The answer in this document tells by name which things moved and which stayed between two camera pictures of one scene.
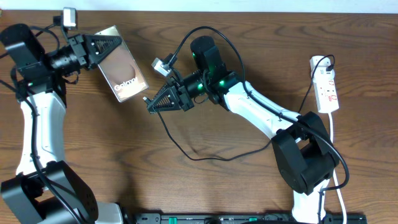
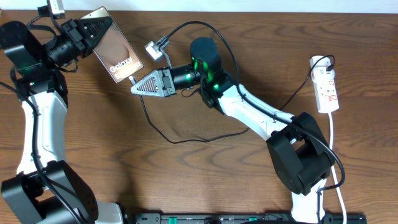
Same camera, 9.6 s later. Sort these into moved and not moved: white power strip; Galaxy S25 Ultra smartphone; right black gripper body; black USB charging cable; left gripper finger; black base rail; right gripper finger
Moved: black USB charging cable; Galaxy S25 Ultra smartphone; left gripper finger; right gripper finger; right black gripper body
Not moved: white power strip; black base rail
